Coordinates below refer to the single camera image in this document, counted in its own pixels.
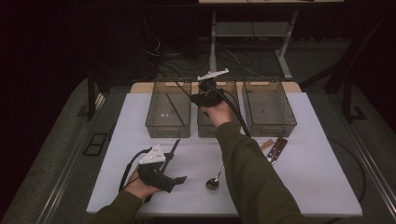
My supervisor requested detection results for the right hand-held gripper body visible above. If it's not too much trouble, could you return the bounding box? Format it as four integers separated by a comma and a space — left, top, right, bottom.
197, 68, 230, 107

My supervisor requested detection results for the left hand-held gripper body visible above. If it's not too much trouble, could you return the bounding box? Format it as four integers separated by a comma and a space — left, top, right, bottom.
137, 143, 177, 194

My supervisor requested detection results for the black chopstick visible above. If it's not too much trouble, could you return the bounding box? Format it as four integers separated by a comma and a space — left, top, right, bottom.
144, 138, 181, 203
145, 138, 182, 203

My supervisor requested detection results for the dark brown chopstick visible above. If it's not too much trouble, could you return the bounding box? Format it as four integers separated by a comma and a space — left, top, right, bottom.
164, 91, 185, 126
173, 80, 194, 98

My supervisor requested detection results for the smoky clear plastic bin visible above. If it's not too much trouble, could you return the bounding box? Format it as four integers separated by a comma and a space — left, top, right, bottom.
145, 77, 192, 139
197, 77, 243, 139
242, 77, 298, 138

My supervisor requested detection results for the metal spoon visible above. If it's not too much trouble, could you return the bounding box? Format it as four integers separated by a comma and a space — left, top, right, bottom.
205, 164, 226, 190

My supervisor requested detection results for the wooden handled knife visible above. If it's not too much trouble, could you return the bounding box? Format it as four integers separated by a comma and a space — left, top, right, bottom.
265, 137, 284, 163

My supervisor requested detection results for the person's right hand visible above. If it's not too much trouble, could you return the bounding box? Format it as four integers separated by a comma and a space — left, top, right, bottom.
200, 101, 235, 129

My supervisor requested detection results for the person's left hand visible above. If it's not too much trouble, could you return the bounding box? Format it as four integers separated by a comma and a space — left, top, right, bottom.
124, 169, 162, 201

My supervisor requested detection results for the white table cover sheet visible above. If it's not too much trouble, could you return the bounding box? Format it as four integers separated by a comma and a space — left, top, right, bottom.
86, 91, 363, 217

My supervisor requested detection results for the black metal stand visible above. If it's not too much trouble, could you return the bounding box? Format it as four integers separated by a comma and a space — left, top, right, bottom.
86, 66, 114, 122
300, 12, 396, 123

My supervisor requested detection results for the left hand-held gripper black cable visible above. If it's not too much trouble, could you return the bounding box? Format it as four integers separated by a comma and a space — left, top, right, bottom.
118, 147, 152, 193

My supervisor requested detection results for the hand-held gripper black cable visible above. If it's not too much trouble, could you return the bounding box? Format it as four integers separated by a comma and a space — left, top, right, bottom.
118, 147, 152, 193
211, 83, 252, 138

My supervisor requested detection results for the right hand-held gripper black cable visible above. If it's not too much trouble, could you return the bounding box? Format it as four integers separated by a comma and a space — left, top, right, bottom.
211, 83, 252, 138

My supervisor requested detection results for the bundle of floor cables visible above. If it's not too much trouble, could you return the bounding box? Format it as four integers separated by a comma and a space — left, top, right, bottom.
144, 15, 265, 79

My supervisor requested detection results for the white metal desk frame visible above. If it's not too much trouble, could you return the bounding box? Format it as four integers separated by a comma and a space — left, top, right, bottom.
199, 0, 345, 81

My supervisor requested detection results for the aluminium floor rail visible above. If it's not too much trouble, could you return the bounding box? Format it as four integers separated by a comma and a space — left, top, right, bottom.
326, 102, 396, 216
36, 92, 106, 224

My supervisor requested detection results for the black floor cable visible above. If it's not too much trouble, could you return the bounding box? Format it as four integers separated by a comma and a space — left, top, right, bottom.
328, 136, 368, 203

